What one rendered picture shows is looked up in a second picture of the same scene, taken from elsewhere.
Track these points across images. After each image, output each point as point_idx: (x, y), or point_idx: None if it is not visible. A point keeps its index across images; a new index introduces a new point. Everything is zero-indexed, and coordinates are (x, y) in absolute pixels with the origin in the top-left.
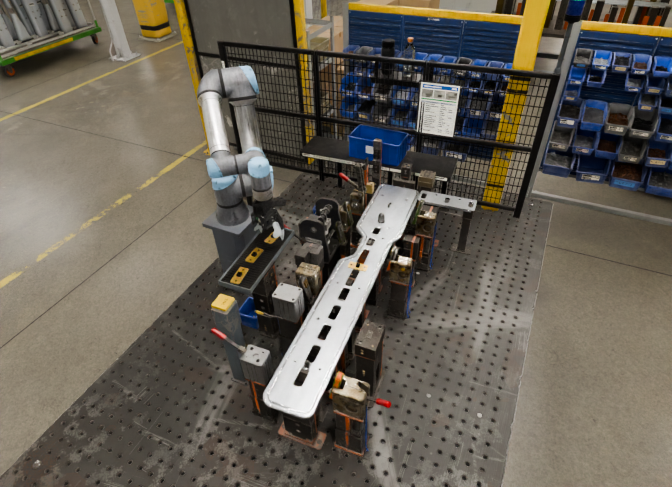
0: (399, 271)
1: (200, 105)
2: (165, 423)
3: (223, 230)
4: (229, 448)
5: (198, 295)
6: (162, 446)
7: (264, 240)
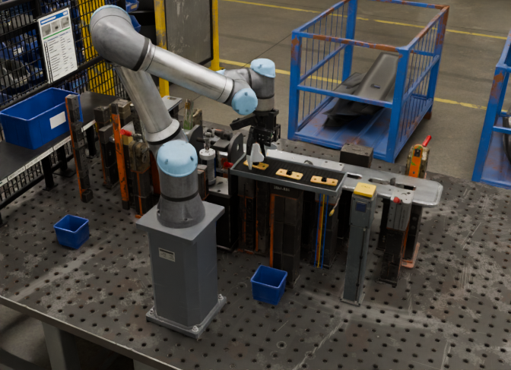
0: None
1: (144, 65)
2: (426, 355)
3: (212, 220)
4: (437, 299)
5: (216, 360)
6: (453, 352)
7: (262, 169)
